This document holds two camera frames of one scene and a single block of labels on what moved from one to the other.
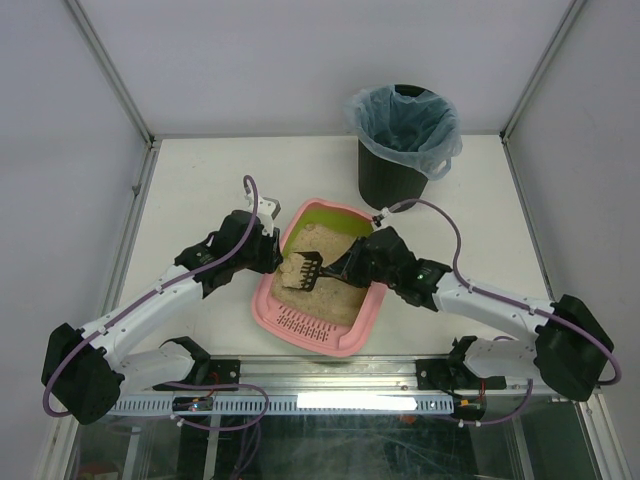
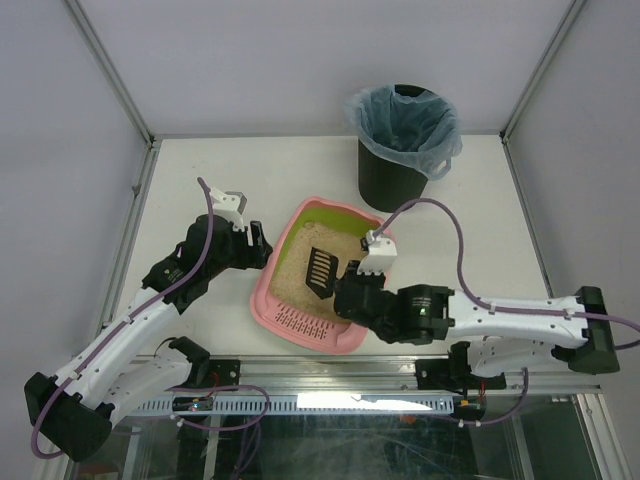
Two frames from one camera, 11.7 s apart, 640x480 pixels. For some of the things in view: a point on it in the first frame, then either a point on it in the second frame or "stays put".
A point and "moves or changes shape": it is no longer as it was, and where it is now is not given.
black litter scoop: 311,270 moves or changes shape
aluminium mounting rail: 332,377 stays put
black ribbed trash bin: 386,182 stays put
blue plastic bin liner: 421,131 stays put
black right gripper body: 356,262 -> 347,293
